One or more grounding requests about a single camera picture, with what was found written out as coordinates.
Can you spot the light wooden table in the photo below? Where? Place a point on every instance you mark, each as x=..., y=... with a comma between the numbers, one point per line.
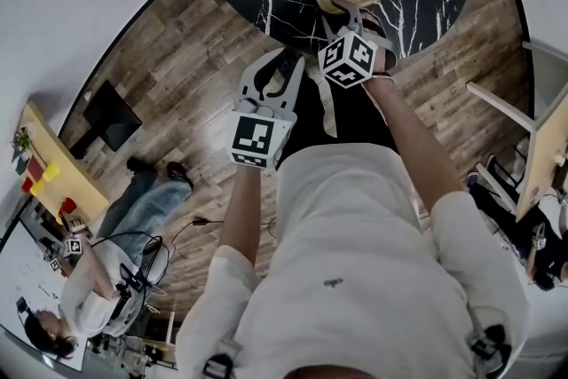
x=73, y=173

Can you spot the person's black trousers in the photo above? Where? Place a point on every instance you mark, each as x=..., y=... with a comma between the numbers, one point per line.
x=355, y=120

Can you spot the person's left forearm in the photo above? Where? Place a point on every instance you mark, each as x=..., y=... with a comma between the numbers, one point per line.
x=248, y=208

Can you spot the person's right forearm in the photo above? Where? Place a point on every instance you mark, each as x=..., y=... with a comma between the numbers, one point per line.
x=412, y=146

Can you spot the light wooden desk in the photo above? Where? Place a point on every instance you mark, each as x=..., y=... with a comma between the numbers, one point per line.
x=539, y=173

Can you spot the small potted plant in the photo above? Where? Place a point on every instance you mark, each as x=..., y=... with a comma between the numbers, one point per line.
x=22, y=143

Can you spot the white table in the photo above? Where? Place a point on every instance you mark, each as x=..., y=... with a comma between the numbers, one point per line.
x=31, y=279

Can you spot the yellow cup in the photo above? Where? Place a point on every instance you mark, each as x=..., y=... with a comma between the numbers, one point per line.
x=37, y=188
x=51, y=171

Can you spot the black flat panel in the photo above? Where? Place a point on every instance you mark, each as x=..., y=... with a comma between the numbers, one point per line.
x=111, y=115

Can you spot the white chair frame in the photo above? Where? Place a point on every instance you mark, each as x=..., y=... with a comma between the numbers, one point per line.
x=501, y=106

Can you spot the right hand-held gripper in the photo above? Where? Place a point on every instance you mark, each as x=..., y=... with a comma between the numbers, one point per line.
x=350, y=57

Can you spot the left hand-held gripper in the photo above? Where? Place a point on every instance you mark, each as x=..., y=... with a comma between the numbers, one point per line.
x=257, y=133

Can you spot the person's white shirt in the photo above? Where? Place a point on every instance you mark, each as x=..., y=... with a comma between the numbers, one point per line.
x=355, y=262

